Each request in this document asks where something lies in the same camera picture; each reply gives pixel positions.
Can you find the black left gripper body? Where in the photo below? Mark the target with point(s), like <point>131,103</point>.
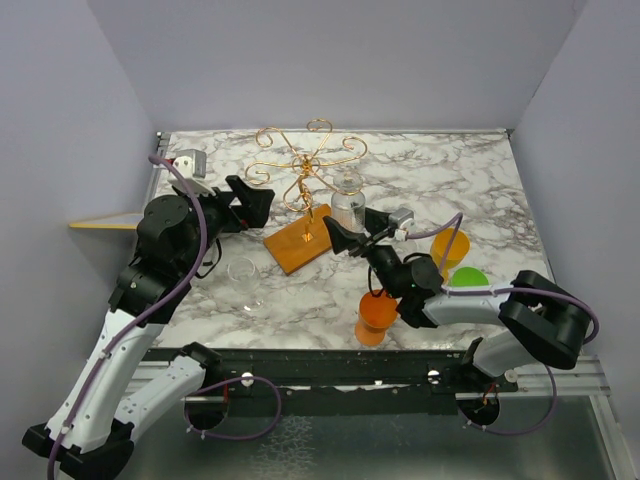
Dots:
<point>219,216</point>

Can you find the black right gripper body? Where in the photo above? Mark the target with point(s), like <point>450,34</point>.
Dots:
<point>383,258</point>

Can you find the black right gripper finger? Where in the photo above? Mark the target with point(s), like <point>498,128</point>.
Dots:
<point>342,239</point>
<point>376,221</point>

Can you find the orange plastic goblet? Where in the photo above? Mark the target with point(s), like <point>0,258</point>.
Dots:
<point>376,313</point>

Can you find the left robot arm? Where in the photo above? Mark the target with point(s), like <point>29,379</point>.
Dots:
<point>94,432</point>

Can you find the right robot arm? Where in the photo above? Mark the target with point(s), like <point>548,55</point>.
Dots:
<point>541,322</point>

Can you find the clear stemmed wine glass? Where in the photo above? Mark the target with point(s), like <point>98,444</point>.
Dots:
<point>244,279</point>

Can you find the yellow plastic goblet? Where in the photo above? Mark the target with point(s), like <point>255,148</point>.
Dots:
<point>449,248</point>

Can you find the green plastic goblet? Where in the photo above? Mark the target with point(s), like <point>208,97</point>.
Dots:
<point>468,277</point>

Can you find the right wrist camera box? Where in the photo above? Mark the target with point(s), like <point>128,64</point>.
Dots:
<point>402,221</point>

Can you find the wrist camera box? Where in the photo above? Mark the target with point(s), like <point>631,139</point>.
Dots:
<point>402,221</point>
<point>191,163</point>

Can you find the gold wire glass rack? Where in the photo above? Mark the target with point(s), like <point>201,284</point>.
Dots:
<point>304,240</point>

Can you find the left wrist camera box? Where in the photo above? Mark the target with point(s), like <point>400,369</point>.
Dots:
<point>191,163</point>

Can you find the black front mounting rail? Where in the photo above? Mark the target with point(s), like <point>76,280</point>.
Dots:
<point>339,382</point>

